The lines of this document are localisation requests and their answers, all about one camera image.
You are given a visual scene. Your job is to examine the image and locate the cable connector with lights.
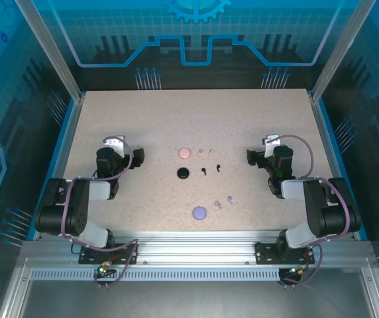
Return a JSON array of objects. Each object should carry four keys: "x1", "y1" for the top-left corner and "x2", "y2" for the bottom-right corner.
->
[
  {"x1": 280, "y1": 264, "x2": 309, "y2": 280},
  {"x1": 93, "y1": 261, "x2": 117, "y2": 280}
]

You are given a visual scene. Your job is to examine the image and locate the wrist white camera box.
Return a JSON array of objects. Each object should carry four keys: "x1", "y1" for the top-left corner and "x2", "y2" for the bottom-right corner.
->
[
  {"x1": 104, "y1": 134, "x2": 127, "y2": 158},
  {"x1": 264, "y1": 134, "x2": 282, "y2": 158}
]

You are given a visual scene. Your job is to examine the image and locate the aluminium mounting rail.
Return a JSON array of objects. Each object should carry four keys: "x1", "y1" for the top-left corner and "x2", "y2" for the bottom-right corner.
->
[{"x1": 20, "y1": 230, "x2": 372, "y2": 269}]

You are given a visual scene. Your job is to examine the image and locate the purple earbud charging case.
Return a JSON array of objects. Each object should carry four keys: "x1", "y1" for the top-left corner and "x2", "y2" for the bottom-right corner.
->
[{"x1": 191, "y1": 205, "x2": 207, "y2": 221}]

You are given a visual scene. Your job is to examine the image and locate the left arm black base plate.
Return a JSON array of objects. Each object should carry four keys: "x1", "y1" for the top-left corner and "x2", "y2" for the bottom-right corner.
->
[{"x1": 78, "y1": 243, "x2": 140, "y2": 266}]

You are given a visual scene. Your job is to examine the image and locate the aluminium frame post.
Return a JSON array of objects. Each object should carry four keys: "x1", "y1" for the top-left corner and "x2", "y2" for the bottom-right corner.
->
[
  {"x1": 310, "y1": 0, "x2": 379, "y2": 103},
  {"x1": 13, "y1": 0, "x2": 86, "y2": 103}
]

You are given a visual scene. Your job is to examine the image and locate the slotted grey cable duct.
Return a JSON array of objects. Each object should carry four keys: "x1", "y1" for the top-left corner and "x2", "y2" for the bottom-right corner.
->
[{"x1": 30, "y1": 268, "x2": 282, "y2": 282}]

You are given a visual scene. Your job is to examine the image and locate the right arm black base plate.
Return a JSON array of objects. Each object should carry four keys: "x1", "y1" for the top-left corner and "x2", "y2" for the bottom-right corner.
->
[{"x1": 254, "y1": 242, "x2": 315, "y2": 265}]

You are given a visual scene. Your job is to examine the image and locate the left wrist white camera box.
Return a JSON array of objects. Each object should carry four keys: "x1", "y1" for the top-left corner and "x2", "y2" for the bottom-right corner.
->
[{"x1": 104, "y1": 134, "x2": 127, "y2": 158}]

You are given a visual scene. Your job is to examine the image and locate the blue table side trim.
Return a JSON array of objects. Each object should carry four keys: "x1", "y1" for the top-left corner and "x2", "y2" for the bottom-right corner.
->
[
  {"x1": 32, "y1": 98, "x2": 80, "y2": 241},
  {"x1": 315, "y1": 98, "x2": 370, "y2": 241}
]

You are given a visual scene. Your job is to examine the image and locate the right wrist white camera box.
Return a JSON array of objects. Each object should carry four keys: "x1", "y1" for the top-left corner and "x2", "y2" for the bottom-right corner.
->
[{"x1": 264, "y1": 134, "x2": 282, "y2": 158}]

